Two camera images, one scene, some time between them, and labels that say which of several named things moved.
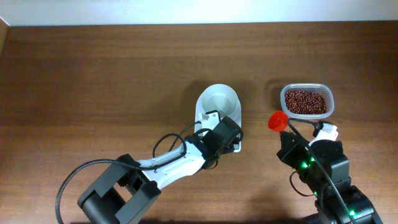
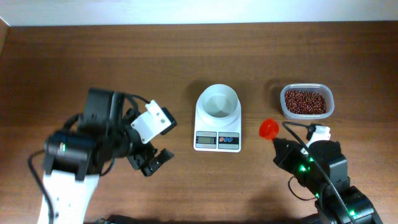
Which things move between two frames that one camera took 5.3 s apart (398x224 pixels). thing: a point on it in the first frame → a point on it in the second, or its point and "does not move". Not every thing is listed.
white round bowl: [221, 98] does not move
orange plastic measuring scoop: [278, 121] → [269, 129]
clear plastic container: [305, 101] does not move
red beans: [305, 102] does not move
